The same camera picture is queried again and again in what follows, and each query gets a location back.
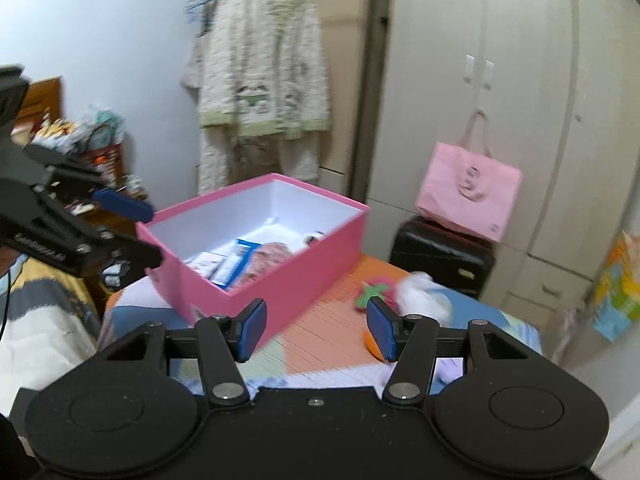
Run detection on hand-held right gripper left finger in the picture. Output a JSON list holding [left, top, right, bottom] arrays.
[[102, 298, 268, 407]]

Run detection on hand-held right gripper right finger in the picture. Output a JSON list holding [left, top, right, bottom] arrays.
[[366, 297, 538, 407]]

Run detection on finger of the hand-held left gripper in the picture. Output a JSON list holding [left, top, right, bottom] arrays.
[[97, 232, 164, 277], [92, 187, 155, 223]]

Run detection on white fluffy plush toy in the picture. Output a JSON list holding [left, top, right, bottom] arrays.
[[400, 271, 453, 326]]

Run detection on pink storage box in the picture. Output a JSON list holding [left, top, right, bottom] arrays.
[[136, 172, 372, 343]]

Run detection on blue and white packet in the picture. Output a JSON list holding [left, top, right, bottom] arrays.
[[185, 237, 263, 288]]

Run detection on pink floral cloth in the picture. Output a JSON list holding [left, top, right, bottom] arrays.
[[227, 241, 296, 291]]

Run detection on wooden nightstand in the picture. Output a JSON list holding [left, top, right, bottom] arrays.
[[75, 180, 151, 291]]

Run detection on patchwork blanket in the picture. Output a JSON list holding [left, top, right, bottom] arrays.
[[97, 252, 546, 396]]

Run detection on pile of snack packets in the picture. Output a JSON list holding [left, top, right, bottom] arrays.
[[32, 102, 126, 186]]

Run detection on black suitcase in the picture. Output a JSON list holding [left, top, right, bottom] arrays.
[[390, 216, 497, 301]]

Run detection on yellow grey striped quilt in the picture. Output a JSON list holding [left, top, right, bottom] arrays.
[[0, 255, 103, 413]]

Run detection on cream fleece pants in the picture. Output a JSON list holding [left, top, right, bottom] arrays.
[[196, 122, 323, 195]]

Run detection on wooden headboard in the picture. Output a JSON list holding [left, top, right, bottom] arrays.
[[12, 76, 65, 133]]

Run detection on beige canvas tote bag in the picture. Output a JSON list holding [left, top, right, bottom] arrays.
[[180, 35, 208, 92]]

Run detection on pink tote bag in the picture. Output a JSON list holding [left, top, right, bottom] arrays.
[[415, 109, 524, 243]]

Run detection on clear plastic bag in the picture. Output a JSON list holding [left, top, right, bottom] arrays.
[[555, 305, 591, 361]]

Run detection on cream fleece jacket green trim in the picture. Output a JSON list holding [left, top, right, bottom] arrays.
[[180, 0, 333, 140]]

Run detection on black clothes rack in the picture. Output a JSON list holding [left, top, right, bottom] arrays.
[[202, 0, 391, 203]]

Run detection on colourful paper gift bag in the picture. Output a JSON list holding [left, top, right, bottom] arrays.
[[592, 230, 640, 343]]

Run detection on beige three-door wardrobe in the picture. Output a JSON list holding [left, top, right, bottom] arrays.
[[365, 0, 640, 366]]

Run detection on large cardboard box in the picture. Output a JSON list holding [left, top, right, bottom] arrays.
[[255, 0, 391, 196]]

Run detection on blue wire hangers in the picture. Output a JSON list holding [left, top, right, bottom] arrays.
[[185, 0, 221, 26]]

